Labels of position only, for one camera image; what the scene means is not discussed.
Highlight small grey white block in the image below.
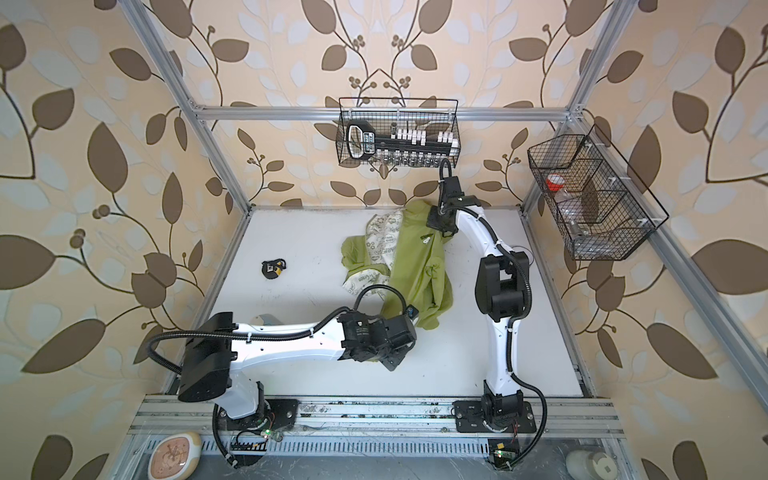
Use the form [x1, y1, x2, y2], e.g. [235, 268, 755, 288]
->
[250, 314, 282, 326]

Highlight red cap bottle in basket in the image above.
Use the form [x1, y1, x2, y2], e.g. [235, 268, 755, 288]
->
[545, 173, 566, 193]

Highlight black yellow tape measure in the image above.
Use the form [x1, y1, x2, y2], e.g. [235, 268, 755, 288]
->
[261, 258, 287, 280]

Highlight black wire basket right wall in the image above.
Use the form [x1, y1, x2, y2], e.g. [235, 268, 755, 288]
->
[527, 125, 669, 261]

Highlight black wire basket back wall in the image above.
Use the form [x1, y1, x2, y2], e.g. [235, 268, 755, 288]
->
[335, 96, 461, 170]

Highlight white round device bottom right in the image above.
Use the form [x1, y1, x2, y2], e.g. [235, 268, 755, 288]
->
[565, 450, 619, 480]

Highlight black socket set rail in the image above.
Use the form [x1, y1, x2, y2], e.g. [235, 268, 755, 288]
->
[342, 120, 461, 167]

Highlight black wire basket wall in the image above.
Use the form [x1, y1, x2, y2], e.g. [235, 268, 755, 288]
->
[335, 96, 461, 170]
[527, 125, 669, 261]

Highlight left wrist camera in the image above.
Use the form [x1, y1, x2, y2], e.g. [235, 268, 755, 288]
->
[404, 305, 419, 323]

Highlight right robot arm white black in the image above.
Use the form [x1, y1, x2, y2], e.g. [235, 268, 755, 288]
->
[427, 159, 548, 471]

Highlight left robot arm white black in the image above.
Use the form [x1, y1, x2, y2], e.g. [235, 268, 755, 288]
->
[145, 285, 419, 469]

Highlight pink white round device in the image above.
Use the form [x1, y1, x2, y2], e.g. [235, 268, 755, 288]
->
[147, 432, 203, 480]

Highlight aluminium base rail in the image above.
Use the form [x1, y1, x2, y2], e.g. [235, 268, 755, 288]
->
[128, 394, 625, 458]

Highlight green jacket with patterned lining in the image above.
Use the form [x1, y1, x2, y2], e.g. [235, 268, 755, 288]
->
[341, 200, 453, 330]

